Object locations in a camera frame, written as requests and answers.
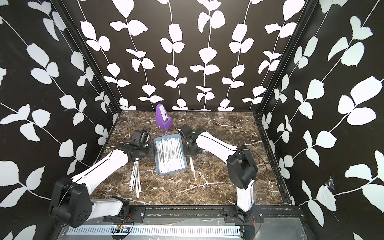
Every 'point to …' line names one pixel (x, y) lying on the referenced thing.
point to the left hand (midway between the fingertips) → (153, 148)
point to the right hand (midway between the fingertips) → (186, 152)
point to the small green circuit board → (120, 228)
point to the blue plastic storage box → (174, 136)
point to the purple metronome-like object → (163, 119)
